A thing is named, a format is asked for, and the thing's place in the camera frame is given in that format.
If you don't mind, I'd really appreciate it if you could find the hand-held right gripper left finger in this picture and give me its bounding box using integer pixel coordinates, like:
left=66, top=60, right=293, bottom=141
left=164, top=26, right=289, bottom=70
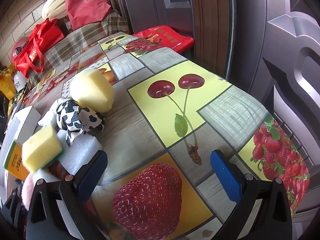
left=26, top=150, right=108, bottom=240

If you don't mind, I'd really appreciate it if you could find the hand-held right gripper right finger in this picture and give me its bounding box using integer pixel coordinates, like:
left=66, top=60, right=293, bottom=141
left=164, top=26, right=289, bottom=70
left=210, top=149, right=293, bottom=240

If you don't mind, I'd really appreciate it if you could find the yellow green scrub sponge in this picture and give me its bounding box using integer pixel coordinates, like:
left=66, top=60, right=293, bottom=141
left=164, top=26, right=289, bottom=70
left=22, top=124, right=63, bottom=173

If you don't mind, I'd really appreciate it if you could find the yellow tissue box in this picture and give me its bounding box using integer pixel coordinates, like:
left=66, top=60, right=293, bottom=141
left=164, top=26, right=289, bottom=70
left=3, top=140, right=30, bottom=182

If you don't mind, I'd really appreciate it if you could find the yellow hexagonal sponge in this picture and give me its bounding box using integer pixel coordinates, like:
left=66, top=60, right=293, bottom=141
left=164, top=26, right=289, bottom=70
left=69, top=70, right=115, bottom=113

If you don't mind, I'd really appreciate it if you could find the white cardboard box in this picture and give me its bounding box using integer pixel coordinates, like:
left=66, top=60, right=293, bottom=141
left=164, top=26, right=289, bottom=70
left=0, top=105, right=42, bottom=153

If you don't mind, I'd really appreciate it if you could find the cow print cloth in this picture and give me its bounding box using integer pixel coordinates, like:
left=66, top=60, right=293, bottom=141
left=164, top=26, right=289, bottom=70
left=55, top=99, right=105, bottom=147

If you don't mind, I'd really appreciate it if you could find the pink plush ball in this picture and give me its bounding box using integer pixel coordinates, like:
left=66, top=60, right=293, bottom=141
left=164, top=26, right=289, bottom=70
left=21, top=172, right=38, bottom=210

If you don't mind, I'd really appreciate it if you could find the fruit printed tablecloth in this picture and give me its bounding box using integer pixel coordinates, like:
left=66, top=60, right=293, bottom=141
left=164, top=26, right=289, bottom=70
left=0, top=32, right=310, bottom=240

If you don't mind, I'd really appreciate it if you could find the yellow plastic bag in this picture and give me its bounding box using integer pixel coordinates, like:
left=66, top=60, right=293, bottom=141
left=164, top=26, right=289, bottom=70
left=0, top=64, right=17, bottom=100

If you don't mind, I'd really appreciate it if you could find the plaid blanket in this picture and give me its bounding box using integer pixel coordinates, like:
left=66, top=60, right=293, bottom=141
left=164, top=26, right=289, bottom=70
left=27, top=9, right=130, bottom=85

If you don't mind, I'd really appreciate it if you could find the shiny red tote bag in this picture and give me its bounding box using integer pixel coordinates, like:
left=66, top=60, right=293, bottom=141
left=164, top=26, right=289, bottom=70
left=14, top=19, right=65, bottom=79

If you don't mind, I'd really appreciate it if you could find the red printed shopping bag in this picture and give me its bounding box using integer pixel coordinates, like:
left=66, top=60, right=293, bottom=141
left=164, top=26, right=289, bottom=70
left=132, top=25, right=195, bottom=54

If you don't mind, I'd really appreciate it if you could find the red helmet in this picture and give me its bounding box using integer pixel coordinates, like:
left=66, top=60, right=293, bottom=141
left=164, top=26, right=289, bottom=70
left=10, top=36, right=30, bottom=60

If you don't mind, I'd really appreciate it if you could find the red cloth bag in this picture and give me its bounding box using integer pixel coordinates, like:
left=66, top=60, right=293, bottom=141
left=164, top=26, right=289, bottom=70
left=64, top=0, right=113, bottom=32

